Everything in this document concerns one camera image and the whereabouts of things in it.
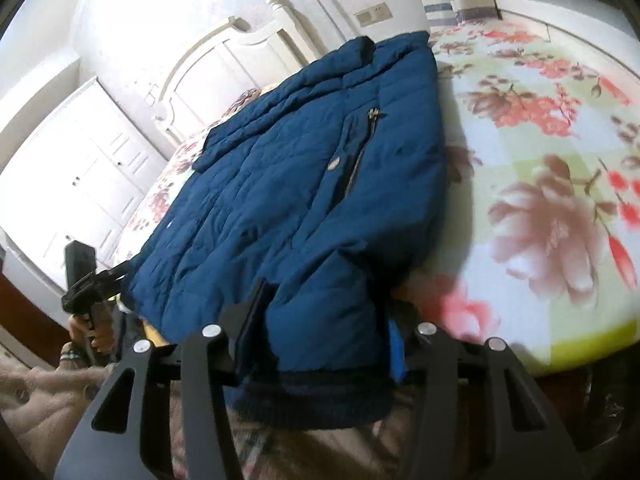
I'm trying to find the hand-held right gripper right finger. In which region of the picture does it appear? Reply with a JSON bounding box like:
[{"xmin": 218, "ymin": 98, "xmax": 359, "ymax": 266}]
[{"xmin": 387, "ymin": 322, "xmax": 586, "ymax": 480}]

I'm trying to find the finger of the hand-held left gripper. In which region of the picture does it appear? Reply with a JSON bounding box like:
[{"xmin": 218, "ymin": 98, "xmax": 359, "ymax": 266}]
[{"xmin": 99, "ymin": 261, "xmax": 132, "ymax": 288}]

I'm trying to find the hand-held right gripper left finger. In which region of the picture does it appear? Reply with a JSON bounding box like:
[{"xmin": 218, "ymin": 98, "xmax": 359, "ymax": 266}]
[{"xmin": 52, "ymin": 277, "xmax": 273, "ymax": 480}]

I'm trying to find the blue padded jacket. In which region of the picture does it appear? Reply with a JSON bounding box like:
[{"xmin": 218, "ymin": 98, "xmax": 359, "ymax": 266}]
[{"xmin": 120, "ymin": 30, "xmax": 448, "ymax": 433}]

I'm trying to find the person's left hand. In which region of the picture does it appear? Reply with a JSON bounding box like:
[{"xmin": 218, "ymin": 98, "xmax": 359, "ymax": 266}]
[{"xmin": 67, "ymin": 305, "xmax": 115, "ymax": 356}]

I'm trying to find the white wardrobe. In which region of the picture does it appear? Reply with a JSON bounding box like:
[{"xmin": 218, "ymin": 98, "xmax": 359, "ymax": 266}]
[{"xmin": 0, "ymin": 77, "xmax": 168, "ymax": 311}]

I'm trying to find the person's plaid pajamas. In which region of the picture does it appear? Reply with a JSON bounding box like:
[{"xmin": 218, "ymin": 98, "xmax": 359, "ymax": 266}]
[{"xmin": 170, "ymin": 390, "xmax": 416, "ymax": 480}]

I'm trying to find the yellow bed sheet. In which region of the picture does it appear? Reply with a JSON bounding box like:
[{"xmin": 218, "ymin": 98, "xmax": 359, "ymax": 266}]
[{"xmin": 530, "ymin": 320, "xmax": 640, "ymax": 378}]

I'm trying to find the embroidered floral pillow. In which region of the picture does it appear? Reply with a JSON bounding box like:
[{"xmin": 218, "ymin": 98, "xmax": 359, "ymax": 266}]
[{"xmin": 227, "ymin": 87, "xmax": 261, "ymax": 116}]

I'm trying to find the floral bed sheet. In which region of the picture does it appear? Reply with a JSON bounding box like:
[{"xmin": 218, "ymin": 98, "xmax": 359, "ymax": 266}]
[{"xmin": 112, "ymin": 22, "xmax": 640, "ymax": 376}]

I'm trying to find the white wooden bed headboard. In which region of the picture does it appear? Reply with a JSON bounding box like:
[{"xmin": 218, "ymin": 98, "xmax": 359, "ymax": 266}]
[{"xmin": 152, "ymin": 0, "xmax": 331, "ymax": 146}]

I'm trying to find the white desk lamp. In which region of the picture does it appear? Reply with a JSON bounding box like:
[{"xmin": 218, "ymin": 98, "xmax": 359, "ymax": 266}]
[{"xmin": 309, "ymin": 0, "xmax": 348, "ymax": 43}]

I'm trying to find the white window bench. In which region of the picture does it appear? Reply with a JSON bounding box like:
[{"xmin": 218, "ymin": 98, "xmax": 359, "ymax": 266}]
[{"xmin": 492, "ymin": 0, "xmax": 640, "ymax": 46}]

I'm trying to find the wall outlet panel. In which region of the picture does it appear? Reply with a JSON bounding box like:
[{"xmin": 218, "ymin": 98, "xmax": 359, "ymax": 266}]
[{"xmin": 354, "ymin": 4, "xmax": 393, "ymax": 27}]

